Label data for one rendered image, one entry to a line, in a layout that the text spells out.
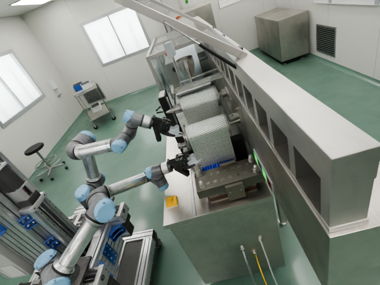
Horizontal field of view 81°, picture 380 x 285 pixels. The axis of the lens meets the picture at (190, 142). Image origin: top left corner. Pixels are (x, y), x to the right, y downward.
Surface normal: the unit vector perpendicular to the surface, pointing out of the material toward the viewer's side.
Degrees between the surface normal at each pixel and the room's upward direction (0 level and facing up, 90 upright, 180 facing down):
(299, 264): 0
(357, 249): 90
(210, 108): 92
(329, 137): 0
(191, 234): 90
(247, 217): 90
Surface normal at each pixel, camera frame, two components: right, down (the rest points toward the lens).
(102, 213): 0.71, 0.12
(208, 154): 0.07, 0.55
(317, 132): -0.32, -0.78
